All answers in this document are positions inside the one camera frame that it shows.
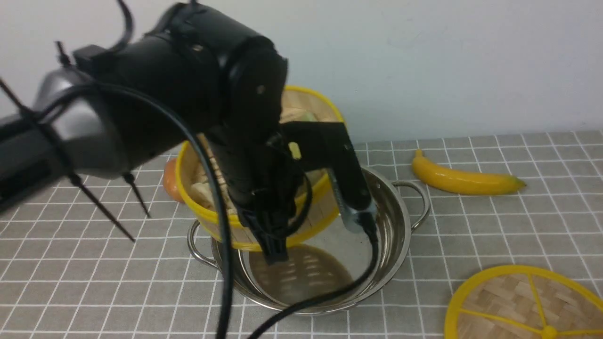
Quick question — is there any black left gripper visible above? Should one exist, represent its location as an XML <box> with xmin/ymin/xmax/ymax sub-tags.
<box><xmin>207</xmin><ymin>121</ymin><xmax>377</xmax><ymax>264</ymax></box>

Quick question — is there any yellow rimmed bamboo steamer basket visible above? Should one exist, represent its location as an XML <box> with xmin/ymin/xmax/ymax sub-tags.
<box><xmin>164</xmin><ymin>84</ymin><xmax>344</xmax><ymax>252</ymax></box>

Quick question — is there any yellow woven bamboo steamer lid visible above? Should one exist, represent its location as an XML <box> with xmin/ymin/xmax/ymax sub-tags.
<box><xmin>443</xmin><ymin>265</ymin><xmax>603</xmax><ymax>339</ymax></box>

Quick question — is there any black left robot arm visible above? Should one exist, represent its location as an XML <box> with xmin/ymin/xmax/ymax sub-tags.
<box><xmin>1</xmin><ymin>0</ymin><xmax>375</xmax><ymax>263</ymax></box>

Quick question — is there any stainless steel pot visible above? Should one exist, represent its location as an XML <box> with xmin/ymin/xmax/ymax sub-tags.
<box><xmin>187</xmin><ymin>165</ymin><xmax>432</xmax><ymax>315</ymax></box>

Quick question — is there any brown potato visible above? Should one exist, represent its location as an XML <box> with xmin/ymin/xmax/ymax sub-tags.
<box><xmin>163</xmin><ymin>159</ymin><xmax>184</xmax><ymax>202</ymax></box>

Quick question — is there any yellow banana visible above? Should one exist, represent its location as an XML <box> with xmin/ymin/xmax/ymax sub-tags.
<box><xmin>411</xmin><ymin>149</ymin><xmax>526</xmax><ymax>196</ymax></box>

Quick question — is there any grey checked tablecloth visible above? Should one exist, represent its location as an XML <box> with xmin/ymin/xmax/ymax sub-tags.
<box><xmin>0</xmin><ymin>130</ymin><xmax>602</xmax><ymax>339</ymax></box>

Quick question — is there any black cable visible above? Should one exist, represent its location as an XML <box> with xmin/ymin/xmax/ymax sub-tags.
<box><xmin>42</xmin><ymin>82</ymin><xmax>380</xmax><ymax>339</ymax></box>

